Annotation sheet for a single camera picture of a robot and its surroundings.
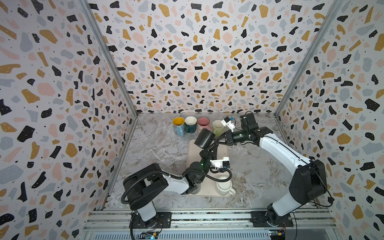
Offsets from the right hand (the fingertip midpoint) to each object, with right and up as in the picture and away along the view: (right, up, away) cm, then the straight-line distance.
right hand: (213, 140), depth 75 cm
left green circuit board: (-31, -44, -5) cm, 54 cm away
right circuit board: (+30, -45, -4) cm, 54 cm away
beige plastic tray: (-3, -27, +8) cm, 28 cm away
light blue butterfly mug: (-22, +9, +30) cm, 38 cm away
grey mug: (-8, -27, +6) cm, 29 cm away
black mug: (-4, +1, +2) cm, 5 cm away
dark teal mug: (-14, +10, +31) cm, 35 cm away
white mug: (+6, -24, +2) cm, 25 cm away
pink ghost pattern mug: (-5, +10, +29) cm, 31 cm away
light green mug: (+5, +7, +25) cm, 26 cm away
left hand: (0, 0, 0) cm, 0 cm away
